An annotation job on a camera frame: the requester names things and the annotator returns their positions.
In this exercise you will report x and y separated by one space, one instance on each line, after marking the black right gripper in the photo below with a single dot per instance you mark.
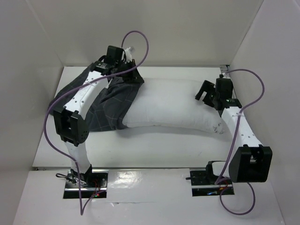
208 94

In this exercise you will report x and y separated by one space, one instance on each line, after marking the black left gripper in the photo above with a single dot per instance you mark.
134 78

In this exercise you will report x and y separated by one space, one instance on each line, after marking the white pillow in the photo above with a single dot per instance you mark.
171 103

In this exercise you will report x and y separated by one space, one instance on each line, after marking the dark grey checked pillowcase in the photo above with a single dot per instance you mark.
110 106

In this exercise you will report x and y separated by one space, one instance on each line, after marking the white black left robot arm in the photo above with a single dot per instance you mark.
70 121

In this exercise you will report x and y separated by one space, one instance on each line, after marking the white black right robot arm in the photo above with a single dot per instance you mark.
248 159

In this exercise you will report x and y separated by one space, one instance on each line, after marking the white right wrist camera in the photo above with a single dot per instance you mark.
225 75

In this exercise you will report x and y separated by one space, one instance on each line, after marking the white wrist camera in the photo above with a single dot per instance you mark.
225 75
128 52

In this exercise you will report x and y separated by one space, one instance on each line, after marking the aluminium frame rail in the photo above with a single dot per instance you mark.
226 70

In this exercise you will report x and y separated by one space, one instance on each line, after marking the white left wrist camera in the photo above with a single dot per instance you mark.
128 52

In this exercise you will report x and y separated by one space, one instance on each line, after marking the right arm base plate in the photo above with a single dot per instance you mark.
201 186

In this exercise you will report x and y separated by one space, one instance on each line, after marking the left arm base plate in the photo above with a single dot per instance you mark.
96 186

